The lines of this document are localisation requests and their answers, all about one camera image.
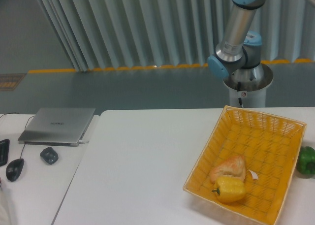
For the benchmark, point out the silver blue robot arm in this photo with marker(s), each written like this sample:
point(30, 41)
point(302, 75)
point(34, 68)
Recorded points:
point(236, 38)

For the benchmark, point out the white striped sleeve forearm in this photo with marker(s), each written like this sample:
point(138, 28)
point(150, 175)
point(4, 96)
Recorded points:
point(5, 218)

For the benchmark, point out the yellow bell pepper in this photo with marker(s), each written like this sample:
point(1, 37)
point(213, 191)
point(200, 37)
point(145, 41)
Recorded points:
point(229, 189)

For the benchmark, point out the green bell pepper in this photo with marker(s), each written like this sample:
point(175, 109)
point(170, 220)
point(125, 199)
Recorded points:
point(306, 161)

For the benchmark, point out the silver laptop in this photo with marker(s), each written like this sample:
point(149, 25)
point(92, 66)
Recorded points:
point(57, 126)

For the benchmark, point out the grey pleated curtain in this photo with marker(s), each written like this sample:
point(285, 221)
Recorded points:
point(128, 33)

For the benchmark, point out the croissant bread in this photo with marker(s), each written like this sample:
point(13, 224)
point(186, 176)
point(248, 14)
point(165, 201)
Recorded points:
point(234, 167)

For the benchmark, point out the black small gadget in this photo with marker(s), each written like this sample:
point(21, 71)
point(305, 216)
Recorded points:
point(49, 155)

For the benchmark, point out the white paper scrap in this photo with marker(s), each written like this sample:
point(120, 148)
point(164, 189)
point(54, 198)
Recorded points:
point(254, 175)

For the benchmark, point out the yellow woven basket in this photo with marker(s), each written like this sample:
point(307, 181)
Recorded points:
point(270, 145)

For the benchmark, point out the black computer mouse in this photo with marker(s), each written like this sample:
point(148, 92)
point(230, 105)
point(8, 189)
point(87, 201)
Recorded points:
point(14, 169)

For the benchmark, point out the black keyboard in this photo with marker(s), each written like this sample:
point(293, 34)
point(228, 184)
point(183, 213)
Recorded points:
point(4, 151)

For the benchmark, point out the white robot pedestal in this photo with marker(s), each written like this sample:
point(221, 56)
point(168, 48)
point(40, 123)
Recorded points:
point(248, 87)

